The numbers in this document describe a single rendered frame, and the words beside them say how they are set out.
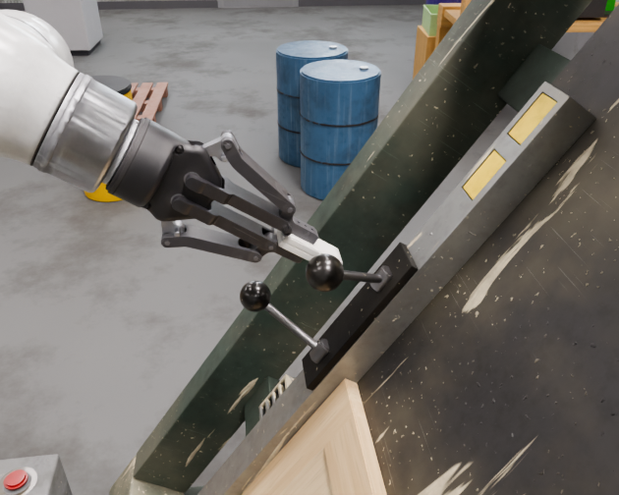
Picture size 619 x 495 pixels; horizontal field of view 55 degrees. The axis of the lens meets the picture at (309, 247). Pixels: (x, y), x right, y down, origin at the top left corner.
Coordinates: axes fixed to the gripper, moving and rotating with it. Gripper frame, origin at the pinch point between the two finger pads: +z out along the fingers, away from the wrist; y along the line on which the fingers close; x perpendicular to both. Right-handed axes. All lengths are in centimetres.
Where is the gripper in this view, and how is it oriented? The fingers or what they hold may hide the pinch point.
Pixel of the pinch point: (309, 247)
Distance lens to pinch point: 60.2
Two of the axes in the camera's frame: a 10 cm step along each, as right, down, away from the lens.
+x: 1.3, 5.3, -8.4
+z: 8.2, 4.2, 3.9
